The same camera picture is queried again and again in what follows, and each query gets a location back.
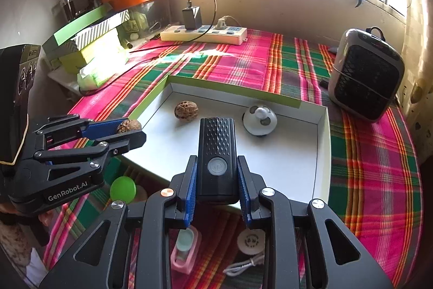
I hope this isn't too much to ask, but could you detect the black rectangular sensor device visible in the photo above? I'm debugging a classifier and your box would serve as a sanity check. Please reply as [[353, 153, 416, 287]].
[[197, 117, 240, 205]]

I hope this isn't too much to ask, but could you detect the pink green plaid cloth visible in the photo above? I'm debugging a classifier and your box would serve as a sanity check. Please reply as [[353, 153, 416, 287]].
[[44, 28, 423, 289]]

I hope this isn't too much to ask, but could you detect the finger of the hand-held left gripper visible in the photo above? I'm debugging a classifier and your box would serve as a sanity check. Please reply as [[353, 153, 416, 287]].
[[14, 131, 147, 196], [34, 116, 132, 149]]

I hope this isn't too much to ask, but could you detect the green printed packet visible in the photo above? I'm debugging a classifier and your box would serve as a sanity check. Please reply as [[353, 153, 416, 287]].
[[123, 11, 149, 34]]

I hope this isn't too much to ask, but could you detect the white round gadget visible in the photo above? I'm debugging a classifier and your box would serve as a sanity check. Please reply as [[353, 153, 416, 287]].
[[244, 105, 278, 137]]

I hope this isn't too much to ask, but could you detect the pale green tissue pack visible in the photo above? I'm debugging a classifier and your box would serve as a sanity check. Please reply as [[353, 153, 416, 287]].
[[77, 50, 131, 90]]

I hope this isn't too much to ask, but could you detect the yellow-green box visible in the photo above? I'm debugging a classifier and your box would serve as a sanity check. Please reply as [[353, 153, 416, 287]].
[[59, 28, 129, 74]]

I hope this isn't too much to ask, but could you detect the grey portable heater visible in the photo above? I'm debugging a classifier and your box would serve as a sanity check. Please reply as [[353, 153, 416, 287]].
[[327, 27, 406, 122]]

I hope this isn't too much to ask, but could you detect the glass pitcher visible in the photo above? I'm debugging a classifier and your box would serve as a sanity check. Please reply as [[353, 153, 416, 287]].
[[60, 0, 77, 20]]

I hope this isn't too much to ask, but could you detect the white cable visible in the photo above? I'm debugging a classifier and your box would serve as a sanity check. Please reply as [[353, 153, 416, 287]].
[[223, 255, 265, 277]]

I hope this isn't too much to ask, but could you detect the person's left hand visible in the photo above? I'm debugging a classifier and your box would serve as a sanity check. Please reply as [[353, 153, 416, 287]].
[[40, 208, 56, 225]]

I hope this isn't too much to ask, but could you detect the white plug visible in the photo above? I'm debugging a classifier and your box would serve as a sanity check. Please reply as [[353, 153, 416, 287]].
[[216, 15, 239, 30]]

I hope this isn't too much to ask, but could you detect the pink holder with mint scoop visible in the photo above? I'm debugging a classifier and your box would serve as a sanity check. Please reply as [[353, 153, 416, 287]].
[[170, 228, 202, 273]]

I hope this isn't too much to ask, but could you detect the green flat box lid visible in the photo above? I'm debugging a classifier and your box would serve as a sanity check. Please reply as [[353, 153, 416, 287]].
[[52, 5, 114, 47]]

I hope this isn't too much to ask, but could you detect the heart print curtain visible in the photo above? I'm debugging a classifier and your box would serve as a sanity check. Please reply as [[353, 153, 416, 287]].
[[402, 0, 433, 127]]

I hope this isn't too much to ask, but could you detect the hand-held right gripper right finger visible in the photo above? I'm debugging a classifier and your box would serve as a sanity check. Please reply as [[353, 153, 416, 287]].
[[238, 155, 395, 289]]

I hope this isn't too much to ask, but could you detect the person's left forearm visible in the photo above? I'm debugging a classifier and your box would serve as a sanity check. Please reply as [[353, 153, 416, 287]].
[[0, 225, 38, 276]]

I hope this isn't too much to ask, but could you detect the striped gift box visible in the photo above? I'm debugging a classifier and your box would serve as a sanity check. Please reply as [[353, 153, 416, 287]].
[[69, 9, 131, 51]]

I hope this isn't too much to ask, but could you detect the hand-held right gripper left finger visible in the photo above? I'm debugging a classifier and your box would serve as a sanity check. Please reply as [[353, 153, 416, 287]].
[[39, 155, 198, 289]]

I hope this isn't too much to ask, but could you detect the cream power strip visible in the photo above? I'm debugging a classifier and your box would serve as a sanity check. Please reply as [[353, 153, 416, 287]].
[[160, 24, 247, 46]]

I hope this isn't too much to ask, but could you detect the black charger cable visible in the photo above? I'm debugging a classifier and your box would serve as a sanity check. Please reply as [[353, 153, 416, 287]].
[[188, 0, 217, 37]]

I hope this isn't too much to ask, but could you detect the green mushroom-shaped hook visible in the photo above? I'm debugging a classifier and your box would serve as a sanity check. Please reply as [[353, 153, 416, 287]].
[[110, 176, 137, 203]]

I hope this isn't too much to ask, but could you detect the brown walnut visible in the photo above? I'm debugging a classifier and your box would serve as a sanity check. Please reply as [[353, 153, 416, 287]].
[[174, 101, 197, 120], [117, 120, 142, 134]]

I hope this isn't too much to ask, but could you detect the white box with green rim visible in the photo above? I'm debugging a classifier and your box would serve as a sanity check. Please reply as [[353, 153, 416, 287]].
[[120, 74, 332, 208]]

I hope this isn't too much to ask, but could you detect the black charger adapter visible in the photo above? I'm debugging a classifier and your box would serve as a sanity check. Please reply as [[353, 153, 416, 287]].
[[182, 6, 203, 30]]

